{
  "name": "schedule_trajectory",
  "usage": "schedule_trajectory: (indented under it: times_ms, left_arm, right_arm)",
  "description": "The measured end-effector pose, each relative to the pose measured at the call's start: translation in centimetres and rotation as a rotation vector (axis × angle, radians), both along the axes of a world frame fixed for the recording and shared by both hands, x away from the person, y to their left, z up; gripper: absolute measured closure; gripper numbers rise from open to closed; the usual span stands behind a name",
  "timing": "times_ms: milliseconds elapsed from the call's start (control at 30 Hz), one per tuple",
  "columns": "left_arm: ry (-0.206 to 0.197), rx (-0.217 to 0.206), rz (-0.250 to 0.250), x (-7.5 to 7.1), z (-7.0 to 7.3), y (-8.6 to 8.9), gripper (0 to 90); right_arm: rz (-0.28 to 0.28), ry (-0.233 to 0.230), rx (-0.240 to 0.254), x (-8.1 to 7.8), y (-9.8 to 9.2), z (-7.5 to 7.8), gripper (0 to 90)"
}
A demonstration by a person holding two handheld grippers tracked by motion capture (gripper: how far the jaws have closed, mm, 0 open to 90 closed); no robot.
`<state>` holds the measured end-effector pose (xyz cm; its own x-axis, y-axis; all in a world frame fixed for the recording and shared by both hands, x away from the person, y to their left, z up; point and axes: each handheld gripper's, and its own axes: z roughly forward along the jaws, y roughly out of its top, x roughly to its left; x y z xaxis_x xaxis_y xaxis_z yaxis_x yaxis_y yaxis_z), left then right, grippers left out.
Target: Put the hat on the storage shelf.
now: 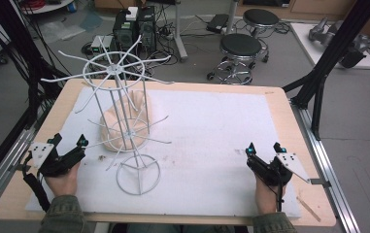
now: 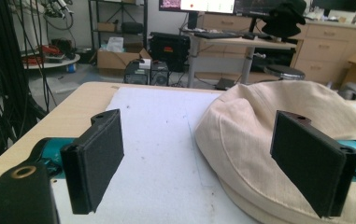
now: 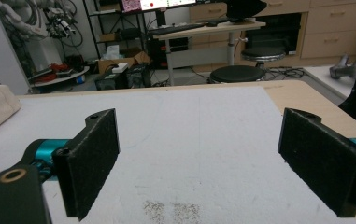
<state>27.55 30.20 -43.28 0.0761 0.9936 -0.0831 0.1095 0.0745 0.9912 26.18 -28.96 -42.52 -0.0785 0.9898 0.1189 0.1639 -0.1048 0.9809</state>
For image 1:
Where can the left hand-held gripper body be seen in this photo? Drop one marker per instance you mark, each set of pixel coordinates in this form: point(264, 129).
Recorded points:
point(43, 155)

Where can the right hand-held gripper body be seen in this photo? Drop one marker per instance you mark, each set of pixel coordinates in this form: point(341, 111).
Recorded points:
point(291, 163)

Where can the person's left hand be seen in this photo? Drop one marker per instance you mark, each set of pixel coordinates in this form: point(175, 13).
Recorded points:
point(63, 184)

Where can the person's right hand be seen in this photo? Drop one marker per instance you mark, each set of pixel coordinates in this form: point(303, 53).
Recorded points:
point(266, 199)

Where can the beige hat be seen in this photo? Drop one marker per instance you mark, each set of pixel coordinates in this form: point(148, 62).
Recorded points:
point(117, 115)

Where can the thin wooden stick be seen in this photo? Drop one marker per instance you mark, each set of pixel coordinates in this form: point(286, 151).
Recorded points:
point(309, 208)

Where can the white foam mat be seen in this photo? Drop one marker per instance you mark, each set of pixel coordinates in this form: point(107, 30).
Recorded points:
point(205, 129)

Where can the small silver device box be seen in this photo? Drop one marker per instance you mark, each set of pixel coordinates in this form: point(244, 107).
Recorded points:
point(100, 43)

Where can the large black round stool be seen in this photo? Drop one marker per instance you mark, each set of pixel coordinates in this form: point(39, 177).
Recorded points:
point(241, 44)

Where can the white platform board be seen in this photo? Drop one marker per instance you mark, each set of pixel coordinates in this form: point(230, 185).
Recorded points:
point(305, 42)

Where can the black computer tower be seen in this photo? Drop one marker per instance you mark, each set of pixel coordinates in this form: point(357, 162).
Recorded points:
point(124, 34)
point(147, 29)

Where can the round white table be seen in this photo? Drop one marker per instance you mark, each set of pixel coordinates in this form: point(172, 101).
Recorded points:
point(53, 6)

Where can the black power adapter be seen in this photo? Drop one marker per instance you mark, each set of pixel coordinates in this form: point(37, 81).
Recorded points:
point(217, 22)

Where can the small black round stool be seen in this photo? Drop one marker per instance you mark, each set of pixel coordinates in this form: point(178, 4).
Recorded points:
point(261, 16)

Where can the grey metal table leg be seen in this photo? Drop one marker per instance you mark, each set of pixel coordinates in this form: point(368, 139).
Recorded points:
point(179, 35)

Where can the white box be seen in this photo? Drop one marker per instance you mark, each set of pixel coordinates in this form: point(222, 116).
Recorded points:
point(132, 13)

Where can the grey metal bracket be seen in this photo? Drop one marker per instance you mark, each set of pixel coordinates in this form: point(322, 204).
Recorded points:
point(321, 183)

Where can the aluminium rail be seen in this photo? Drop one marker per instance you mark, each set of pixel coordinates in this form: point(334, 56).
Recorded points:
point(328, 168)
point(1, 168)

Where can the black metal frame strut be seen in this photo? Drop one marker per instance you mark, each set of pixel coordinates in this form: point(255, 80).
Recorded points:
point(331, 55)

